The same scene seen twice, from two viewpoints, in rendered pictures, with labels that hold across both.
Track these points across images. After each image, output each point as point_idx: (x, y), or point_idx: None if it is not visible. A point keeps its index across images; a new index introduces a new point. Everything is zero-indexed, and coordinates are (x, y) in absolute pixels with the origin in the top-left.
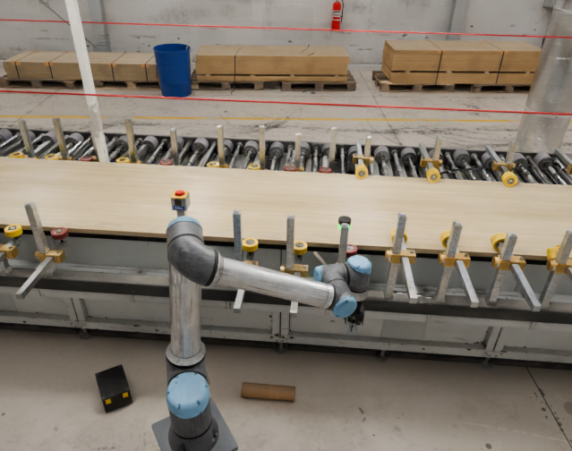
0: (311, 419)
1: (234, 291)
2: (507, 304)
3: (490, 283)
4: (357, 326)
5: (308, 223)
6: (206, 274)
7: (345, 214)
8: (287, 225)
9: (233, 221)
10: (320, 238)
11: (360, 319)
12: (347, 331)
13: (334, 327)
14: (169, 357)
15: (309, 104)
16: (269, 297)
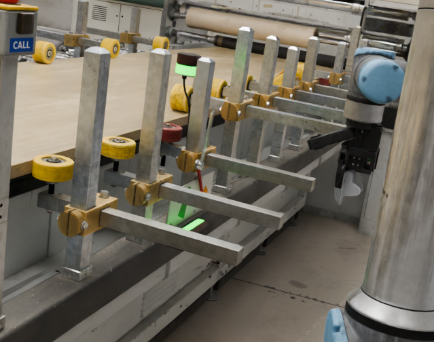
0: None
1: (85, 288)
2: (284, 157)
3: None
4: (358, 181)
5: (49, 121)
6: None
7: (59, 103)
8: (163, 72)
9: (98, 77)
10: (112, 129)
11: (376, 157)
12: (109, 338)
13: (94, 341)
14: (430, 324)
15: None
16: (132, 269)
